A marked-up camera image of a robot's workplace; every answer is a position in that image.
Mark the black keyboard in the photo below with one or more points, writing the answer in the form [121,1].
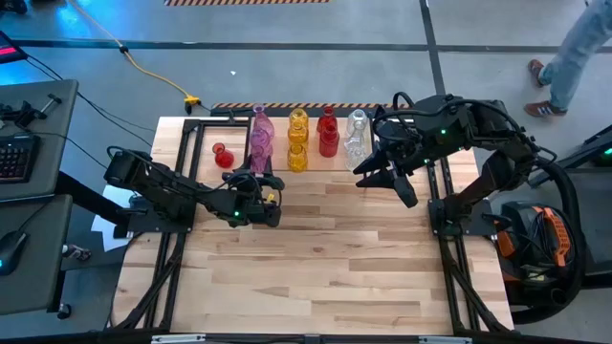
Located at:
[16,157]

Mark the black computer mouse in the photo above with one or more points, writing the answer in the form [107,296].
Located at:
[10,251]

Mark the yellow label tag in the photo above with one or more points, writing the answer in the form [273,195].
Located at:
[270,197]

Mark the black desk clamp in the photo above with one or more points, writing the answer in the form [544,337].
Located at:
[26,113]

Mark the orange and black device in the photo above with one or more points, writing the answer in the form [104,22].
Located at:
[557,234]

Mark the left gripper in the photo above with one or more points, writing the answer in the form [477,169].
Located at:
[253,205]

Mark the black frame clamp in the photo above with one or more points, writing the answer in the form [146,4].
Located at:
[380,113]

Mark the black aluminium table frame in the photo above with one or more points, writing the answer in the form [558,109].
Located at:
[191,126]

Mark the silver metal bracket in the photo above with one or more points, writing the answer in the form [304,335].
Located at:
[178,338]
[444,339]

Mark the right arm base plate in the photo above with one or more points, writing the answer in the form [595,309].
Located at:
[485,217]

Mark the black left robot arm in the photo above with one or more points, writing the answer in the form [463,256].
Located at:
[162,184]

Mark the monitor with red screen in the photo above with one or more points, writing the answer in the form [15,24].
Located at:
[9,48]

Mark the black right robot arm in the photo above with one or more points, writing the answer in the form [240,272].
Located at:
[497,172]

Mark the black stand with green light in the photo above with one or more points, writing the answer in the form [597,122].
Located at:
[583,153]

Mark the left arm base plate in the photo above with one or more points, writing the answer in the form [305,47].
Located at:
[186,227]

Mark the wooden shelf black frame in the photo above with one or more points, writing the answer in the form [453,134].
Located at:
[313,162]

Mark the clear bell glass vase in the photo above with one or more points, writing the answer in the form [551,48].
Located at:
[356,138]

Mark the white paper sheet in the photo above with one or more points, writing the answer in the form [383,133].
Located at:
[107,229]

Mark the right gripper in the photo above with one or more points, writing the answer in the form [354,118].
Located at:
[401,148]

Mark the red faceted glass vase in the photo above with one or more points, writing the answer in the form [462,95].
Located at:
[223,157]

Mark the black caster wheel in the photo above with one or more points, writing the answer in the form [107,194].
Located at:
[64,311]

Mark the grey desk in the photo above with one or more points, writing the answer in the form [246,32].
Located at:
[57,143]
[33,267]

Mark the hazard-striped black mat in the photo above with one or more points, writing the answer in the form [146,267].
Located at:
[311,106]

